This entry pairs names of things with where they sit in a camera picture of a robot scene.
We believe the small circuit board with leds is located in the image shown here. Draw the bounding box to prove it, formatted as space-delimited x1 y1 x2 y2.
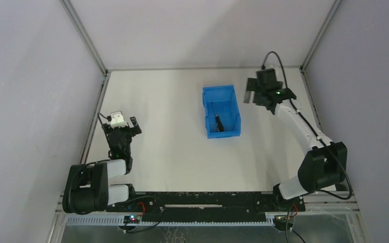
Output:
123 215 142 224

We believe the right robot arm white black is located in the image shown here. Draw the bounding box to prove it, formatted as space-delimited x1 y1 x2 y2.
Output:
244 78 347 200

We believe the aluminium frame rail left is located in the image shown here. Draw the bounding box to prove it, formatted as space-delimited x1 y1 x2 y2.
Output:
78 72 110 165

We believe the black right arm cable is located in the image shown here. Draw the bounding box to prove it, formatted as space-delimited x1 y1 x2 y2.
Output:
261 51 354 201

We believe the right small circuit board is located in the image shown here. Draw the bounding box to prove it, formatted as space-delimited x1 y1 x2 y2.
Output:
273 215 294 232

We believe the yellow black handled screwdriver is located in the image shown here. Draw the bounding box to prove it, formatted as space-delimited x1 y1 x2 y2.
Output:
212 102 224 132

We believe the blue plastic bin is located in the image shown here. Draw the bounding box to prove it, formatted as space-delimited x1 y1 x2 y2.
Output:
202 85 241 139

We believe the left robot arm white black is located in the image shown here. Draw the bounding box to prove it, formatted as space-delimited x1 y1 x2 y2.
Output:
62 112 142 215

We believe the white slotted cable duct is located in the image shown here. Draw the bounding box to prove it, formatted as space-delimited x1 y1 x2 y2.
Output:
65 214 278 227

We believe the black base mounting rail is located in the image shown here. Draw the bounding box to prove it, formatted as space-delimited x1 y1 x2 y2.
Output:
106 191 306 223

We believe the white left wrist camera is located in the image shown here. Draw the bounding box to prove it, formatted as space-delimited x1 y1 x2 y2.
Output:
110 111 128 129

